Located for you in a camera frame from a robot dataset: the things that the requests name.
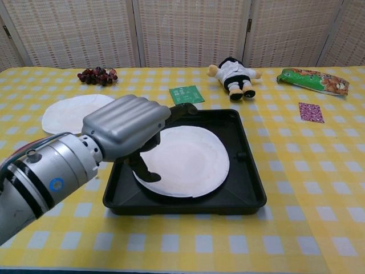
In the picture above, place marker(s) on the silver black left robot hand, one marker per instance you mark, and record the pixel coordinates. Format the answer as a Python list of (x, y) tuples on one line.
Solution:
[(125, 122)]

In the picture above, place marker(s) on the white paper plate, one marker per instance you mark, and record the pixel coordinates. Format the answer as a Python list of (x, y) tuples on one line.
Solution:
[(194, 160), (62, 117)]

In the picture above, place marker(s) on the black square plastic tray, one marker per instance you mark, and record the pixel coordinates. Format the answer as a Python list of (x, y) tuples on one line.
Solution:
[(245, 182)]

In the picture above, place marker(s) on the dark red grape bunch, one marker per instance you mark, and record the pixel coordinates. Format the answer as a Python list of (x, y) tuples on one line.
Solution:
[(95, 76)]

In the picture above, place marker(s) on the green sachet packet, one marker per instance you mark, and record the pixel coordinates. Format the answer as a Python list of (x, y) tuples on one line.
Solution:
[(186, 94)]

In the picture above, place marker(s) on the woven folding screen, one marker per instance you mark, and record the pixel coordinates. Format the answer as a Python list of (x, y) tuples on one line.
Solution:
[(188, 34)]

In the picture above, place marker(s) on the plush doll white shirt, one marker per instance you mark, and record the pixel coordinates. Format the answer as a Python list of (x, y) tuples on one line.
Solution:
[(232, 72)]

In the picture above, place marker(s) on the yellow white checkered tablecloth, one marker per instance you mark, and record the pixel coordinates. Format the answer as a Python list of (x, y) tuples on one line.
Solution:
[(296, 177)]

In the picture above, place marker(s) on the purple patterned card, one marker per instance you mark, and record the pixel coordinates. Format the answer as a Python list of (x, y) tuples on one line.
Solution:
[(311, 112)]

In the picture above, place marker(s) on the green orange snack bag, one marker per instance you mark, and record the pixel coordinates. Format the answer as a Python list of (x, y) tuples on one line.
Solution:
[(310, 81)]

